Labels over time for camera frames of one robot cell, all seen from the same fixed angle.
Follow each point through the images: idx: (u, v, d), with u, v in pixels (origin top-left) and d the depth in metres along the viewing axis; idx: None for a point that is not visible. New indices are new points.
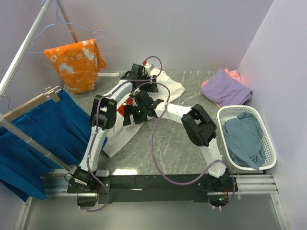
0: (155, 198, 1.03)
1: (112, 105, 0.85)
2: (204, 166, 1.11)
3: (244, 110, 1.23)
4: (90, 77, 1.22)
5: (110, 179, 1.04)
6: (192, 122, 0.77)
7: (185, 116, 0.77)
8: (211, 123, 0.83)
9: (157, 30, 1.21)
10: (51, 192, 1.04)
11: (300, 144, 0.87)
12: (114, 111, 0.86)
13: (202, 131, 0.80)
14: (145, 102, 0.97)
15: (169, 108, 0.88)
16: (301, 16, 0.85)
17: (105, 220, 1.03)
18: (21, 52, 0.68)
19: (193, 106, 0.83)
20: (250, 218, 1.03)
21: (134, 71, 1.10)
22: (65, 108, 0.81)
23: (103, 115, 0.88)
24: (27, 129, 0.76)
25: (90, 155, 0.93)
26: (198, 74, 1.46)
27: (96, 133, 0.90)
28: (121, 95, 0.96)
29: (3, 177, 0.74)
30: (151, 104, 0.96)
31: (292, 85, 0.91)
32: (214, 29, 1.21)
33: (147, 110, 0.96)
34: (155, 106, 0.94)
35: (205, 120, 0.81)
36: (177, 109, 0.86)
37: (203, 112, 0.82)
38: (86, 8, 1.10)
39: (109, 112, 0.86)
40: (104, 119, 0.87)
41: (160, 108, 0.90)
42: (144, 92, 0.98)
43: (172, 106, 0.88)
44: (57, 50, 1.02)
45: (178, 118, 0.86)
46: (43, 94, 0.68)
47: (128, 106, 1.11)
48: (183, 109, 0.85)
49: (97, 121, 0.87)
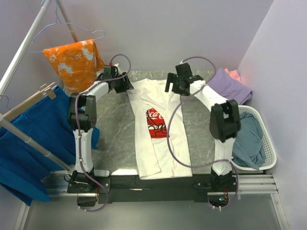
0: (155, 198, 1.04)
1: (90, 99, 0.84)
2: (204, 166, 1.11)
3: (244, 110, 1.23)
4: (89, 77, 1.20)
5: (110, 179, 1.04)
6: (219, 115, 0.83)
7: (216, 106, 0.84)
8: (238, 124, 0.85)
9: (157, 29, 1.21)
10: (53, 192, 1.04)
11: (300, 144, 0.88)
12: (93, 108, 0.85)
13: (225, 127, 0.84)
14: (184, 74, 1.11)
15: (205, 91, 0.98)
16: (301, 16, 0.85)
17: (105, 220, 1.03)
18: (21, 52, 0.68)
19: (229, 101, 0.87)
20: (251, 218, 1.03)
21: (107, 72, 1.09)
22: (61, 105, 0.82)
23: (82, 115, 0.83)
24: (25, 129, 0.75)
25: (83, 158, 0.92)
26: (198, 74, 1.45)
27: (80, 137, 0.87)
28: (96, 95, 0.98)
29: (5, 181, 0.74)
30: (188, 77, 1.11)
31: (292, 85, 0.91)
32: (215, 28, 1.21)
33: (182, 81, 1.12)
34: (192, 82, 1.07)
35: (234, 117, 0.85)
36: (211, 96, 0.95)
37: (235, 111, 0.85)
38: (86, 8, 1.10)
39: (88, 109, 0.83)
40: (84, 117, 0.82)
41: (196, 86, 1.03)
42: (185, 65, 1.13)
43: (208, 90, 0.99)
44: (56, 50, 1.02)
45: (208, 103, 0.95)
46: (41, 92, 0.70)
47: (171, 75, 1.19)
48: (217, 99, 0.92)
49: (77, 121, 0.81)
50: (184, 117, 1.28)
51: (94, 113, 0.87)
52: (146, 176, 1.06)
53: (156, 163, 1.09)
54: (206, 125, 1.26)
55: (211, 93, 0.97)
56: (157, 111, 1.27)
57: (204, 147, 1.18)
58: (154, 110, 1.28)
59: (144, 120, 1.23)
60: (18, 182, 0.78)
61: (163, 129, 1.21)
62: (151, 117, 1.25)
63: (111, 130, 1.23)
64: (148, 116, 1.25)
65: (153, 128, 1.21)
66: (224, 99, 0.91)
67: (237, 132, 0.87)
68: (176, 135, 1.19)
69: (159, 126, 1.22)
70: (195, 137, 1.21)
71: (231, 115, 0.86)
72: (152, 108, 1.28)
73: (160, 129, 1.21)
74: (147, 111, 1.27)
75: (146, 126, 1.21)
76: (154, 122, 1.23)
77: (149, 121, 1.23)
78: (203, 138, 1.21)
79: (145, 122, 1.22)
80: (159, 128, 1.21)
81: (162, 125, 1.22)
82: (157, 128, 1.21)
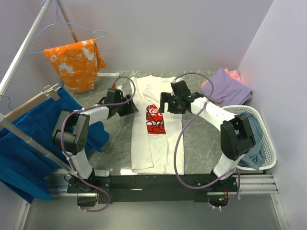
0: (154, 198, 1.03)
1: (84, 118, 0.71)
2: (205, 166, 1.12)
3: (244, 110, 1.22)
4: (90, 77, 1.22)
5: (110, 179, 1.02)
6: (231, 132, 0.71)
7: (226, 123, 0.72)
8: (252, 140, 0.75)
9: (157, 30, 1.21)
10: (55, 192, 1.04)
11: (300, 144, 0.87)
12: (84, 128, 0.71)
13: (239, 144, 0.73)
14: (182, 92, 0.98)
15: (208, 108, 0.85)
16: (301, 17, 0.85)
17: (105, 221, 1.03)
18: (21, 52, 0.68)
19: (238, 116, 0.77)
20: (251, 218, 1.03)
21: (111, 96, 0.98)
22: (64, 106, 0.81)
23: (69, 135, 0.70)
24: (28, 130, 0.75)
25: (78, 170, 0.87)
26: (198, 74, 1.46)
27: (70, 156, 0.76)
28: (93, 117, 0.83)
29: (8, 179, 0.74)
30: (187, 96, 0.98)
31: (292, 84, 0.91)
32: (215, 28, 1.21)
33: (181, 100, 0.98)
34: (192, 100, 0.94)
35: (246, 132, 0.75)
36: (218, 112, 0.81)
37: (246, 125, 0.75)
38: (86, 9, 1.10)
39: (78, 129, 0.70)
40: (71, 138, 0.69)
41: (197, 104, 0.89)
42: (182, 83, 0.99)
43: (213, 107, 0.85)
44: (57, 50, 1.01)
45: (215, 121, 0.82)
46: (43, 93, 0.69)
47: (165, 95, 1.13)
48: (224, 116, 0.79)
49: (61, 142, 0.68)
50: (184, 117, 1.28)
51: (85, 134, 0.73)
52: (139, 169, 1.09)
53: (150, 157, 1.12)
54: (206, 125, 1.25)
55: (217, 109, 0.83)
56: (157, 108, 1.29)
57: (204, 147, 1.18)
58: (155, 106, 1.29)
59: (143, 115, 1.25)
60: (20, 181, 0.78)
61: (160, 125, 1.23)
62: (151, 113, 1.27)
63: (112, 130, 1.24)
64: (148, 111, 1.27)
65: (151, 124, 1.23)
66: (231, 114, 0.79)
67: (251, 148, 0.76)
68: (173, 132, 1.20)
69: (157, 122, 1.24)
70: (195, 137, 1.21)
71: (243, 130, 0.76)
72: (153, 104, 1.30)
73: (158, 125, 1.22)
74: (148, 107, 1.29)
75: (144, 121, 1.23)
76: (153, 118, 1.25)
77: (148, 117, 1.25)
78: (203, 138, 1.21)
79: (144, 119, 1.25)
80: (157, 124, 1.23)
81: (161, 121, 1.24)
82: (155, 124, 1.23)
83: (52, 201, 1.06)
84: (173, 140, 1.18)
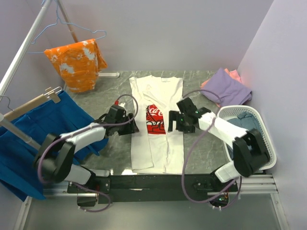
0: (154, 199, 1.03)
1: (67, 148, 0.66)
2: (205, 166, 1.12)
3: (244, 110, 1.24)
4: (91, 77, 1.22)
5: (110, 179, 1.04)
6: (245, 150, 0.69)
7: (239, 141, 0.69)
8: (266, 155, 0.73)
9: (157, 30, 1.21)
10: (51, 192, 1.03)
11: (300, 144, 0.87)
12: (66, 158, 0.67)
13: (254, 162, 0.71)
14: (188, 110, 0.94)
15: (217, 124, 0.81)
16: (301, 17, 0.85)
17: (105, 221, 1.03)
18: (21, 52, 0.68)
19: (250, 131, 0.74)
20: (251, 218, 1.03)
21: (112, 114, 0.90)
22: (65, 109, 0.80)
23: (49, 164, 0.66)
24: (27, 129, 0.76)
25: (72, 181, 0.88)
26: (198, 74, 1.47)
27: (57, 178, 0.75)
28: (83, 140, 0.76)
29: (4, 178, 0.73)
30: (194, 111, 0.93)
31: (292, 85, 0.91)
32: (215, 28, 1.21)
33: (188, 117, 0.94)
34: (199, 116, 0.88)
35: (260, 148, 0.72)
36: (228, 128, 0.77)
37: (260, 141, 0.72)
38: (86, 9, 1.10)
39: (59, 159, 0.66)
40: (50, 166, 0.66)
41: (205, 120, 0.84)
42: (187, 99, 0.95)
43: (220, 122, 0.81)
44: (58, 50, 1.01)
45: (226, 138, 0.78)
46: (44, 95, 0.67)
47: (173, 112, 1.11)
48: (235, 131, 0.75)
49: (40, 171, 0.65)
50: None
51: (68, 165, 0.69)
52: (139, 169, 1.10)
53: (150, 157, 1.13)
54: None
55: (225, 124, 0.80)
56: (157, 108, 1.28)
57: (204, 147, 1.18)
58: (155, 106, 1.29)
59: (143, 115, 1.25)
60: (16, 180, 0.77)
61: (160, 125, 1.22)
62: (151, 113, 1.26)
63: None
64: (148, 111, 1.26)
65: (151, 124, 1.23)
66: (242, 129, 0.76)
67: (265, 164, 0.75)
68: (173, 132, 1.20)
69: (157, 122, 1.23)
70: (195, 137, 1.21)
71: (257, 146, 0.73)
72: (154, 104, 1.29)
73: (158, 126, 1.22)
74: (148, 107, 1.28)
75: (144, 121, 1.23)
76: (153, 118, 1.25)
77: (148, 117, 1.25)
78: (203, 138, 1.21)
79: (144, 118, 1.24)
80: (157, 124, 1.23)
81: (161, 121, 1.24)
82: (155, 124, 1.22)
83: (52, 201, 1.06)
84: (173, 140, 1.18)
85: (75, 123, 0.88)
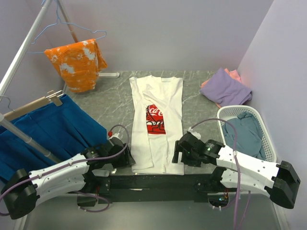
0: (153, 198, 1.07)
1: (27, 194, 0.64)
2: (204, 166, 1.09)
3: (244, 110, 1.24)
4: (91, 77, 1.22)
5: (110, 180, 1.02)
6: (285, 189, 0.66)
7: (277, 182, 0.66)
8: (298, 181, 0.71)
9: (157, 30, 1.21)
10: None
11: (300, 144, 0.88)
12: (27, 201, 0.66)
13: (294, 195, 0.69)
14: (195, 148, 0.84)
15: (243, 163, 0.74)
16: (301, 17, 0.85)
17: (106, 221, 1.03)
18: (21, 52, 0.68)
19: (280, 164, 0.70)
20: (251, 218, 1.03)
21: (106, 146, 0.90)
22: (66, 112, 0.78)
23: (9, 199, 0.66)
24: (27, 129, 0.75)
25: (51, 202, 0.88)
26: (198, 74, 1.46)
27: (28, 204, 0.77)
28: (58, 178, 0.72)
29: (1, 174, 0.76)
30: (204, 148, 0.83)
31: (293, 84, 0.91)
32: (215, 28, 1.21)
33: (201, 157, 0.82)
34: (214, 152, 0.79)
35: (294, 178, 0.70)
36: (257, 166, 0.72)
37: (292, 171, 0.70)
38: (86, 9, 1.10)
39: (19, 200, 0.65)
40: (10, 203, 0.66)
41: (226, 158, 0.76)
42: (190, 135, 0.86)
43: (245, 159, 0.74)
44: (58, 50, 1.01)
45: (257, 176, 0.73)
46: (46, 97, 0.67)
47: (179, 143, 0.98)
48: (267, 168, 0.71)
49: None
50: (184, 117, 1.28)
51: (29, 205, 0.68)
52: (139, 169, 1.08)
53: (150, 157, 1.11)
54: (206, 125, 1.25)
55: (251, 161, 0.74)
56: (157, 108, 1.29)
57: None
58: (155, 106, 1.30)
59: (143, 116, 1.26)
60: None
61: (160, 126, 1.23)
62: (151, 113, 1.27)
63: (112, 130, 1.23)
64: (148, 111, 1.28)
65: (151, 124, 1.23)
66: (272, 163, 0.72)
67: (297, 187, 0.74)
68: (173, 132, 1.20)
69: (157, 122, 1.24)
70: None
71: (289, 176, 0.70)
72: (154, 104, 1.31)
73: (158, 126, 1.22)
74: (148, 107, 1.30)
75: (144, 121, 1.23)
76: (153, 118, 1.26)
77: (148, 117, 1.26)
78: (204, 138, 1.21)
79: (144, 118, 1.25)
80: (157, 124, 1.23)
81: (161, 121, 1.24)
82: (155, 124, 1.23)
83: (52, 201, 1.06)
84: (173, 140, 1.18)
85: (76, 126, 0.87)
